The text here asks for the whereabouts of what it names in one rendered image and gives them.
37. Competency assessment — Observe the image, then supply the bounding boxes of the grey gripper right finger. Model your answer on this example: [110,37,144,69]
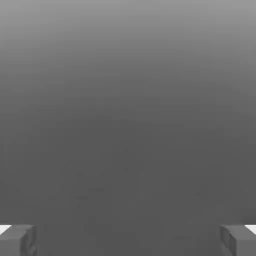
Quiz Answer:
[219,224,256,256]

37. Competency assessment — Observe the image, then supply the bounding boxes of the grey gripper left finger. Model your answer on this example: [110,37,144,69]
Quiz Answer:
[0,223,38,256]

